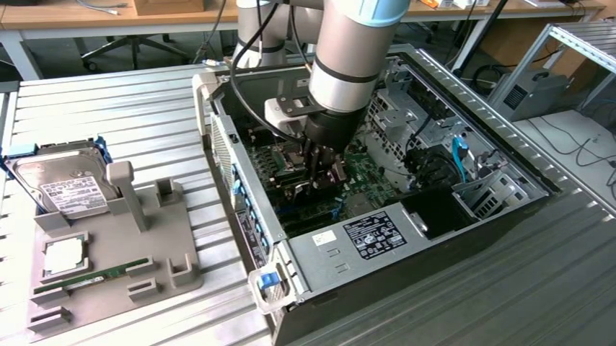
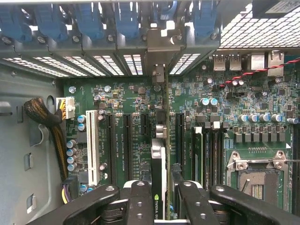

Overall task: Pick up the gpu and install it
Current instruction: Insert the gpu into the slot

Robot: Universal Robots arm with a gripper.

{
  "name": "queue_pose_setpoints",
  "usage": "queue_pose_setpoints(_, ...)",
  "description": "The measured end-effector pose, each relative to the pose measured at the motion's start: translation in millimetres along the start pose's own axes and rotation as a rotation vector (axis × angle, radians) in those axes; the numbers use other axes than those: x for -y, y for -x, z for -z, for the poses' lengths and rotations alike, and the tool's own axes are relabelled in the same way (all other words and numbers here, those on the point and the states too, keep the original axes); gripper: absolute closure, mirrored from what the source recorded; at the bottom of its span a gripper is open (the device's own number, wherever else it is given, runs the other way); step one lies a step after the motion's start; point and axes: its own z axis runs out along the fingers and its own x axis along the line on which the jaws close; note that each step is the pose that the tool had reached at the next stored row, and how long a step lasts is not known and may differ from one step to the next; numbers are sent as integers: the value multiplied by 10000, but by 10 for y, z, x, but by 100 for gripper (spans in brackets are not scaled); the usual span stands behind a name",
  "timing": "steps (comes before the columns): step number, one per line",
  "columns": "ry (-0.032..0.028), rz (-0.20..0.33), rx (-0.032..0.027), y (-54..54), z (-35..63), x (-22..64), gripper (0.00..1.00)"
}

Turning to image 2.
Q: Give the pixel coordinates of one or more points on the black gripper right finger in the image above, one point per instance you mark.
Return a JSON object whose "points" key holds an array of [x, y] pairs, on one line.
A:
{"points": [[194, 206]]}

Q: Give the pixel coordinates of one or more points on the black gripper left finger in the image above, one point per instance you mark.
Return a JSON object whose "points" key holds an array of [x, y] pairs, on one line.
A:
{"points": [[140, 206]]}

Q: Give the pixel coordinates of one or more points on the black RAM slot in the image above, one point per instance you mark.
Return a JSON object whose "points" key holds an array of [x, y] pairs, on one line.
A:
{"points": [[215, 157], [207, 157], [296, 168], [222, 157]]}

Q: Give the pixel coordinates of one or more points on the metal locking lever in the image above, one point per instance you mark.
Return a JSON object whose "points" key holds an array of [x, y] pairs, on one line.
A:
{"points": [[293, 160], [245, 185]]}

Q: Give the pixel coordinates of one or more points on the CPU socket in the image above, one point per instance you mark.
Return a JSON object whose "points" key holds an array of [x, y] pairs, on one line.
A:
{"points": [[257, 187]]}

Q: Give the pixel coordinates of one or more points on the black power connector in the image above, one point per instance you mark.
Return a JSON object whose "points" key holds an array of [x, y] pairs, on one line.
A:
{"points": [[71, 185]]}

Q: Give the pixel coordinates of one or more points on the white PCI expansion slot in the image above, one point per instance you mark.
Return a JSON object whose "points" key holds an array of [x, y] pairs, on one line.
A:
{"points": [[92, 145]]}

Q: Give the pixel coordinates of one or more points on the short black expansion slot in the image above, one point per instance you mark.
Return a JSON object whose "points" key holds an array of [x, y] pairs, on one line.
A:
{"points": [[145, 124]]}

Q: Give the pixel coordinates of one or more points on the green motherboard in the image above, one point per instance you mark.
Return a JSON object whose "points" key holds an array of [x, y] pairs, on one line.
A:
{"points": [[131, 93]]}

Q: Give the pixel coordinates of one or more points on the white power connector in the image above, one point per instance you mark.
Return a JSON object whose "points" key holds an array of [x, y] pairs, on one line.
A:
{"points": [[69, 107]]}

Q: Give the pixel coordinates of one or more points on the open PC case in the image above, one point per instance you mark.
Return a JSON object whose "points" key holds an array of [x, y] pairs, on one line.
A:
{"points": [[23, 140]]}

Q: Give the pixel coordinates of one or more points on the metal USB port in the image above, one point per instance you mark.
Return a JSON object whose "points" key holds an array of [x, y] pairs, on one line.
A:
{"points": [[235, 62], [219, 62]]}

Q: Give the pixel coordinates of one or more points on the metal rear port block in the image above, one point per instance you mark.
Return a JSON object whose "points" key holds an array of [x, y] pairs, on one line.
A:
{"points": [[258, 61]]}

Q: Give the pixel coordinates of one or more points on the metal ethernet port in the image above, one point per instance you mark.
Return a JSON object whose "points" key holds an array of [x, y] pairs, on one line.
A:
{"points": [[276, 63]]}

